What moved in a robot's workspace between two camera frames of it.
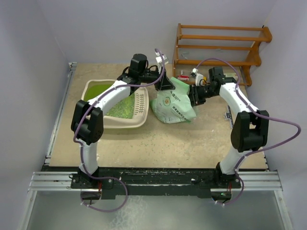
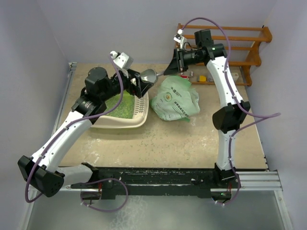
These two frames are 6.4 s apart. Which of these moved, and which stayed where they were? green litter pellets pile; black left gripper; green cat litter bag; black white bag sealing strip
Moved: black left gripper; green cat litter bag
Stayed: green litter pellets pile; black white bag sealing strip
